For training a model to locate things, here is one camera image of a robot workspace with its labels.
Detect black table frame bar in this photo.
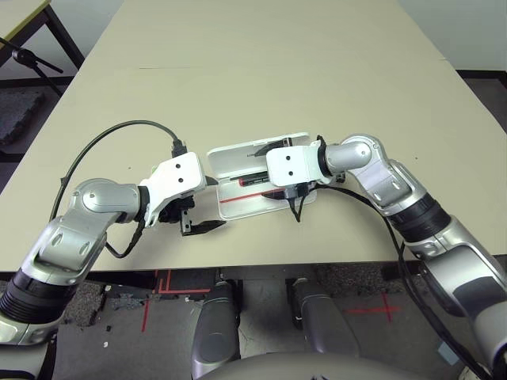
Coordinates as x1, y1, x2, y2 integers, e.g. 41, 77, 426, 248
85, 270, 158, 294
382, 259, 423, 280

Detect blue-grey square floor pad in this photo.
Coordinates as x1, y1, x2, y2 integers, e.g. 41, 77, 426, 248
437, 342, 459, 365

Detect white plastic pencil case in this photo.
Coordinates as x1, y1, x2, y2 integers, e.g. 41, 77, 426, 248
206, 131, 318, 222

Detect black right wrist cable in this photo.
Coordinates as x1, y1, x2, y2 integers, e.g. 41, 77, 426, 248
316, 184, 492, 380

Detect grey robot leg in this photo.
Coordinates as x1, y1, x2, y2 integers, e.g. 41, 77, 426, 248
192, 280, 242, 375
291, 278, 360, 357

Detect black tripod stand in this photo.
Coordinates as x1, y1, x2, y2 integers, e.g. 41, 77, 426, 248
0, 37, 64, 98

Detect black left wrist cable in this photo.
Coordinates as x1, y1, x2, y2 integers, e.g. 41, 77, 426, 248
50, 120, 188, 260

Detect speckled dark floor mat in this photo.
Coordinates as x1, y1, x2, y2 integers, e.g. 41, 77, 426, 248
314, 264, 403, 298

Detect grey robot left leg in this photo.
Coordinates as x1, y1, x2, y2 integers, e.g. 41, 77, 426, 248
192, 280, 242, 375

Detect grey robot torso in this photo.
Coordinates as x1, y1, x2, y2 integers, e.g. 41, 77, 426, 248
205, 353, 397, 380

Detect dark foam floor mat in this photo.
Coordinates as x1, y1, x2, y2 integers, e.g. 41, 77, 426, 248
0, 89, 45, 146

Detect red floor tape cross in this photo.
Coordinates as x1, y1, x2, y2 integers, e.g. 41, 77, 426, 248
344, 292, 401, 321

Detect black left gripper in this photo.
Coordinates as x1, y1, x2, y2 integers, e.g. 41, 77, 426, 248
158, 176, 227, 238

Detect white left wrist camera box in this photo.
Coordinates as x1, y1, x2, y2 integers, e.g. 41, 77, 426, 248
138, 152, 207, 229

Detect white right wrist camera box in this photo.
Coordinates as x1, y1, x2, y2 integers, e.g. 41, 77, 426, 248
265, 144, 330, 189

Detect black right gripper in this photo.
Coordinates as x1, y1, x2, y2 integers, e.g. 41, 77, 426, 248
253, 137, 318, 201

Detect black marker with red cap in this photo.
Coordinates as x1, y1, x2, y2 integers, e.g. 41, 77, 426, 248
237, 173, 273, 187

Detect red floor tape lines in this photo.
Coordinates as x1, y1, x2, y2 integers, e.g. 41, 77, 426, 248
140, 268, 211, 333

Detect side table with black frame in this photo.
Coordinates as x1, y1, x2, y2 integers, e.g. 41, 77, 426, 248
0, 0, 86, 100

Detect grey robot right leg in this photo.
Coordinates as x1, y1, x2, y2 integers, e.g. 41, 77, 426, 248
291, 278, 360, 357

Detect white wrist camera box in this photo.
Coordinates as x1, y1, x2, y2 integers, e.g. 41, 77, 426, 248
265, 144, 330, 189
138, 152, 207, 229

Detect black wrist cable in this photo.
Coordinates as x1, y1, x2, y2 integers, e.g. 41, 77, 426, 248
50, 120, 188, 260
316, 184, 492, 380

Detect grey foam chunk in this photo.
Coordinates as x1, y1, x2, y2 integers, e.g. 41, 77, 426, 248
65, 283, 106, 328

